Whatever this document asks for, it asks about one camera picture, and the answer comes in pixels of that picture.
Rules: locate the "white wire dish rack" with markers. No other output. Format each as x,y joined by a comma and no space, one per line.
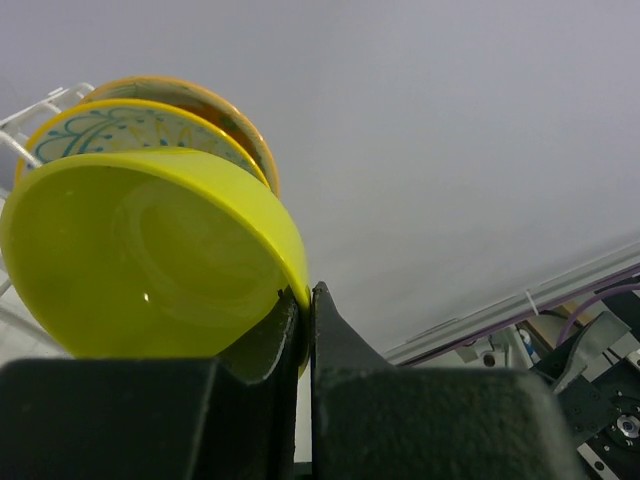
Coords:
16,130

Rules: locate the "teal patterned white bowl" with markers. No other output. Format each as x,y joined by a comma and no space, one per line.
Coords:
131,124

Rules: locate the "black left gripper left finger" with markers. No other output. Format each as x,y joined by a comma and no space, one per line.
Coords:
231,416

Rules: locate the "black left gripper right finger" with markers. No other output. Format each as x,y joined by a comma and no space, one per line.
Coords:
374,420

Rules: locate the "yellow floral white bowl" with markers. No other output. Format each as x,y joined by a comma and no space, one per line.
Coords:
200,101

